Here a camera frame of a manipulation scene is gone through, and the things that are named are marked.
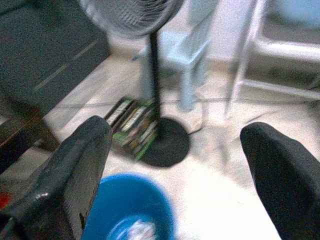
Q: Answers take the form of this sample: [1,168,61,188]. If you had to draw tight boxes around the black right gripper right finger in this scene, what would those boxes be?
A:
[239,121,320,240]

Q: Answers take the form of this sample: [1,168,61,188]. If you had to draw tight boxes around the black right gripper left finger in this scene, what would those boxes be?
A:
[0,115,113,240]

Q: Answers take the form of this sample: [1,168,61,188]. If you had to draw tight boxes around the white paper wad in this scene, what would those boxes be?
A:
[116,219,158,240]

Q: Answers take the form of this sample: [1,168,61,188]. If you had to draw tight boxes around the small red object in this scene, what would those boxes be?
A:
[0,191,14,210]

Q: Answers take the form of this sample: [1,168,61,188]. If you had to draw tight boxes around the brown wooden furniture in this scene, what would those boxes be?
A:
[0,99,61,173]

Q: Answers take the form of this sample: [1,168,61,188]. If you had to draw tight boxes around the blue plastic bucket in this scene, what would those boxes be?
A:
[81,173,177,240]

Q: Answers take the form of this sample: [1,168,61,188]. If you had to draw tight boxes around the black stand fan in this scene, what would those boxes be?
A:
[79,0,191,168]

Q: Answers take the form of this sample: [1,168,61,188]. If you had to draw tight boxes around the white shelf rack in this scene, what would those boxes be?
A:
[224,0,320,118]

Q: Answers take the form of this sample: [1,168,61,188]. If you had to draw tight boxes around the dark drawer cabinet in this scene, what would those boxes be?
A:
[0,0,111,116]

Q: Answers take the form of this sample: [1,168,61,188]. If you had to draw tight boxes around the light blue plastic stool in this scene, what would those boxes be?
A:
[138,0,215,112]

